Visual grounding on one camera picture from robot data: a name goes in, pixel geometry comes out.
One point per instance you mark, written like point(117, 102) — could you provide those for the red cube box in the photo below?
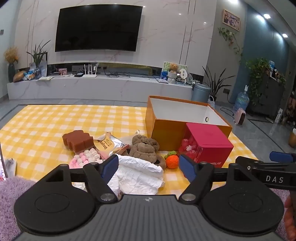
point(208, 139)

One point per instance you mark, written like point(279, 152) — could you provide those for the yellow checked mat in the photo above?
point(46, 129)

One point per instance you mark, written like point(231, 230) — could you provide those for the pink heater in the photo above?
point(241, 117)

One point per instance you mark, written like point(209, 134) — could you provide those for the woven basket bag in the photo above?
point(211, 102)

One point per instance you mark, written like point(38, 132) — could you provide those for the orange crochet toy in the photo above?
point(172, 161)

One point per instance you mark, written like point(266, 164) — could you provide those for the snack bags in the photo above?
point(29, 74)

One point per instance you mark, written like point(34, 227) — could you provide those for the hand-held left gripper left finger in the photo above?
point(110, 168)

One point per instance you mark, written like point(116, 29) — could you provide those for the black set-top box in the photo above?
point(79, 74)

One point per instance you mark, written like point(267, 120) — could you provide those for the silver snack packet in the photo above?
point(108, 144)

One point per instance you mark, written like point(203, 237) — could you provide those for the brown sponge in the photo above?
point(77, 139)

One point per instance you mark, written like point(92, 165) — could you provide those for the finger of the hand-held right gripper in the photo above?
point(282, 157)

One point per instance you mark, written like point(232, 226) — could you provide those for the grey trash bin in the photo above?
point(200, 93)

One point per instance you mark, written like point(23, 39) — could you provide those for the paper sheets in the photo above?
point(46, 78)

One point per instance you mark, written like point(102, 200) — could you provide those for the white cloth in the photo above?
point(138, 176)

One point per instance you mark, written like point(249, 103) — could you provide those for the tall leafy potted plant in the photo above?
point(216, 85)

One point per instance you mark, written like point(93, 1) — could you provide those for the blue water bottle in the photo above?
point(241, 100)

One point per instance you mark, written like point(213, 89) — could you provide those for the vase with dried flowers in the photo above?
point(11, 55)

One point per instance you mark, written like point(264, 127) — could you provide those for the white plastic bag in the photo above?
point(10, 168)

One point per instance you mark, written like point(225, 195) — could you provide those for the dark cabinet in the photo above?
point(269, 99)

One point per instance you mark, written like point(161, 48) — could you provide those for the pink card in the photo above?
point(63, 71)

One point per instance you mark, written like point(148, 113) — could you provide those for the green grass potted plant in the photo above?
point(38, 58)

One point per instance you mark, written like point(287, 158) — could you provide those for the brown plush toy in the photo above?
point(143, 148)

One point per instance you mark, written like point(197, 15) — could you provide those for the brown bread loaf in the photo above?
point(19, 76)

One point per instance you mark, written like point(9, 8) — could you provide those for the purple fluffy rug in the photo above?
point(11, 197)

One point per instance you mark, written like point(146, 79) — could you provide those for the brown teddy bear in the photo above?
point(173, 68)

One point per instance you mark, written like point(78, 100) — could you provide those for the white marble TV console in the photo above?
point(92, 88)

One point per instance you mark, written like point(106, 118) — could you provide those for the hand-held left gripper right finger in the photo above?
point(187, 168)

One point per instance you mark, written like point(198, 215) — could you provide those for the white router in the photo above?
point(89, 75)

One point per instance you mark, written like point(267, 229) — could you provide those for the illustrated picture board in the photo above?
point(165, 69)

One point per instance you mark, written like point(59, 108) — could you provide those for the black wall television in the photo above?
point(97, 27)

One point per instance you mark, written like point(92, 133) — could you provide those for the white paddle fan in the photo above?
point(183, 72)

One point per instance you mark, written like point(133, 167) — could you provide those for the decorative plate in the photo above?
point(189, 78)

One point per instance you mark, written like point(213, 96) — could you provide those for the bushy pothos plant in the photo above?
point(257, 71)

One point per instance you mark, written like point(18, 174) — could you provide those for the person's right hand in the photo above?
point(291, 206)

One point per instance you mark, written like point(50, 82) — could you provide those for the orange cardboard box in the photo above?
point(168, 134)

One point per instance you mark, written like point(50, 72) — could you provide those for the hanging vine plant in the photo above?
point(229, 34)

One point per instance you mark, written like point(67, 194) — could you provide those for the framed wall picture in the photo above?
point(231, 19)

